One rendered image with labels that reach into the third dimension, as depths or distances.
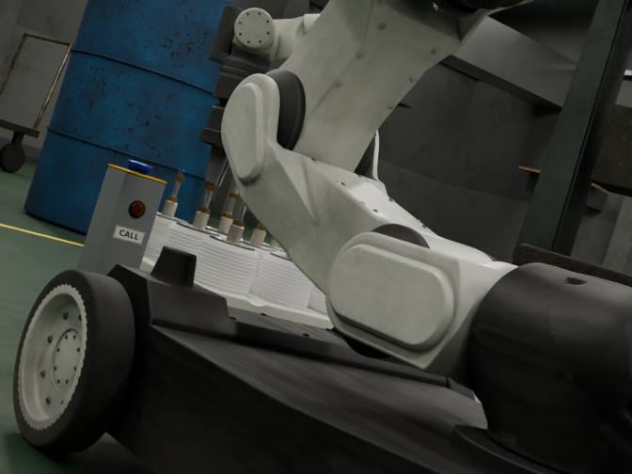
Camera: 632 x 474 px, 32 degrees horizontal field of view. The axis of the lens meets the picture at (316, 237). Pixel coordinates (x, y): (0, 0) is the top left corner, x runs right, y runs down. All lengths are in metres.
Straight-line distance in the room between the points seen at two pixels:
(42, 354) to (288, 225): 0.32
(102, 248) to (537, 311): 0.83
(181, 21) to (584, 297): 3.31
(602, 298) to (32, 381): 0.66
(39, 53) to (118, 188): 10.61
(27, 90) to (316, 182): 10.98
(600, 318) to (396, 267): 0.22
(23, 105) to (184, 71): 8.12
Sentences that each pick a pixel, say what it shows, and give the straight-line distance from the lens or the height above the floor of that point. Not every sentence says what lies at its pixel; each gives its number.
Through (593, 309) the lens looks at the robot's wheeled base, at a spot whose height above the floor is 0.33.
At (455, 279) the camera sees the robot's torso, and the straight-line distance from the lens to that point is 1.03.
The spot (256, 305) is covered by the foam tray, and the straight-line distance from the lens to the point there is 1.69.
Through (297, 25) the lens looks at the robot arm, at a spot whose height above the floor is 0.63.
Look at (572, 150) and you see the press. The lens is 5.79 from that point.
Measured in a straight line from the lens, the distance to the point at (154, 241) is 1.90.
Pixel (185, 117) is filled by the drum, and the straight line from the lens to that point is 4.19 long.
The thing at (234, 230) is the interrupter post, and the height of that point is 0.27.
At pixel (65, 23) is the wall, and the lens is 12.35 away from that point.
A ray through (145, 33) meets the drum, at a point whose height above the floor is 0.79.
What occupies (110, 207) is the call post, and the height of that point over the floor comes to 0.25.
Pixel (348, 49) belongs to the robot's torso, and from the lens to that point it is 1.33.
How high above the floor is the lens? 0.33
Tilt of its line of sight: 1 degrees down
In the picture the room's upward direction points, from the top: 17 degrees clockwise
